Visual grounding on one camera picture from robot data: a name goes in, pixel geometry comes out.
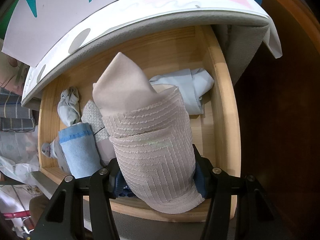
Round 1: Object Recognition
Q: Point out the beige patterned underwear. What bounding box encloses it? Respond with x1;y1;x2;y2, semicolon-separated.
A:
92;53;204;214

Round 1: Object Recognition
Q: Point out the floral grey small underwear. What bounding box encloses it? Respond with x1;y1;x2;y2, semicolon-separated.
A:
41;136;71;174

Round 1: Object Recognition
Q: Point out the light blue rolled underwear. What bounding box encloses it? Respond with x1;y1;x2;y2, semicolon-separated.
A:
59;122;102;179

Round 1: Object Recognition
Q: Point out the honeycomb pattern beige underwear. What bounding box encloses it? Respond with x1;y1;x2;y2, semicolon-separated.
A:
81;100;116;166

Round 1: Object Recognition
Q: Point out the grey-green crumpled underwear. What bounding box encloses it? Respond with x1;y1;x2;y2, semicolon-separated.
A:
57;87;81;127

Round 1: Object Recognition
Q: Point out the wooden drawer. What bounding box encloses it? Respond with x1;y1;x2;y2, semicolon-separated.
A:
39;25;241;222

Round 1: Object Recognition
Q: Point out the pale blue folded underwear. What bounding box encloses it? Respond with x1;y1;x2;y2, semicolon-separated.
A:
149;68;214;115

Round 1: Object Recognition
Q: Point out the plaid grey bedding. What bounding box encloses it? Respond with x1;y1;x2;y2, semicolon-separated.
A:
0;88;36;133

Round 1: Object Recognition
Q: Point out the floral pink bedding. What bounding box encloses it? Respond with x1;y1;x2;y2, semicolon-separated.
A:
0;53;29;96

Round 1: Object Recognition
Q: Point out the white Xing shoe box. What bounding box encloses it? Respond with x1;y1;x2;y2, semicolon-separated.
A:
2;0;117;67

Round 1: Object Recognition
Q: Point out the white nightstand cabinet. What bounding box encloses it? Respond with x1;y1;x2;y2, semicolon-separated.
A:
21;0;283;110

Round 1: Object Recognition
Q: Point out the green foam wall mat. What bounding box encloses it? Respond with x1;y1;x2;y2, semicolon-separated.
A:
0;0;19;39

